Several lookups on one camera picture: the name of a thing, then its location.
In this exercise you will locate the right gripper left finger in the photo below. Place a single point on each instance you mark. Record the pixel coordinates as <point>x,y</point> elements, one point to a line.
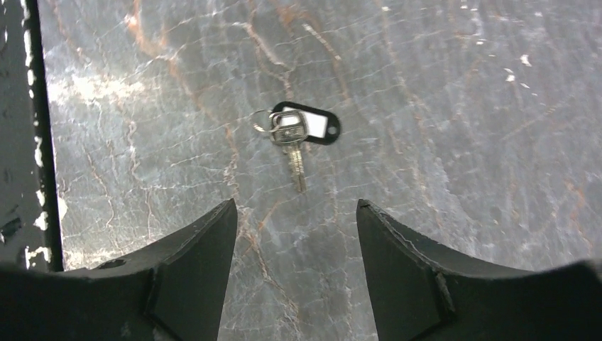
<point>171,289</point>

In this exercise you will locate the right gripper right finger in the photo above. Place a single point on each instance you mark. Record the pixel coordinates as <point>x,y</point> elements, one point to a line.
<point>420,289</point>

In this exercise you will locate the key with black tag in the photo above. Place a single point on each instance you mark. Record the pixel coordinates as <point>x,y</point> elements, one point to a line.
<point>290,125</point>

